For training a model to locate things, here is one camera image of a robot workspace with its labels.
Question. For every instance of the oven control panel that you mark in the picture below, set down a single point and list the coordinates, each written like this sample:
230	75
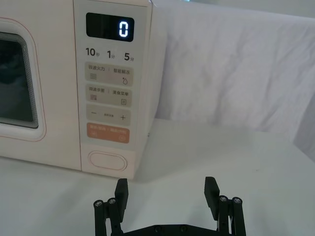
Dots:
108	98

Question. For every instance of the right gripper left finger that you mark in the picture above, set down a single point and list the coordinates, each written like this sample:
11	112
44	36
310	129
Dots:
121	196

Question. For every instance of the cream microwave oven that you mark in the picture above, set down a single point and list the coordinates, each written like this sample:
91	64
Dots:
56	73

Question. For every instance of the white table cloth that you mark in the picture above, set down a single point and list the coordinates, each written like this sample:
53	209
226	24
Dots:
221	152

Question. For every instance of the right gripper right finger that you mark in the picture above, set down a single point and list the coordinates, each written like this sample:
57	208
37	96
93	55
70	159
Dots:
211	196

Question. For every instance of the white curtain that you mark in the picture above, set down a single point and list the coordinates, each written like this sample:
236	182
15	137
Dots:
233	61

